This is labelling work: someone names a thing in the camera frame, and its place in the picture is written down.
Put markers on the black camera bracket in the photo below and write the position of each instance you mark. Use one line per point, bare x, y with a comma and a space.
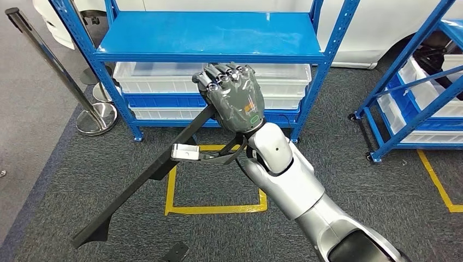
224, 158

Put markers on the white car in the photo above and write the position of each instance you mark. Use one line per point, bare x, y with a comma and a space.
365, 32

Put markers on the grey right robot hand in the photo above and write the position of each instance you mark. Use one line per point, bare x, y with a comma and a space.
235, 101

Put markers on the blue metal shelf rack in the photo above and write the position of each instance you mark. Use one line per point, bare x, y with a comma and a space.
202, 32

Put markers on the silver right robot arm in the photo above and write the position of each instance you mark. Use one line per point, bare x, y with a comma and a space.
289, 180

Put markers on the black robot foot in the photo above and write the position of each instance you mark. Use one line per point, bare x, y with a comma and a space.
175, 253

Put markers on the black plastic parts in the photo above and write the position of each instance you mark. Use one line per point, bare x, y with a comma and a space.
430, 59

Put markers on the blue wheeled shelf rack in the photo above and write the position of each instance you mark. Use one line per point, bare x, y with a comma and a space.
416, 121

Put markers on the black plastic part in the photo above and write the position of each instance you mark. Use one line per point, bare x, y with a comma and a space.
144, 179

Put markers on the yellow floor tape square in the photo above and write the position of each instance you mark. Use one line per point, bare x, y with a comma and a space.
435, 180
217, 209

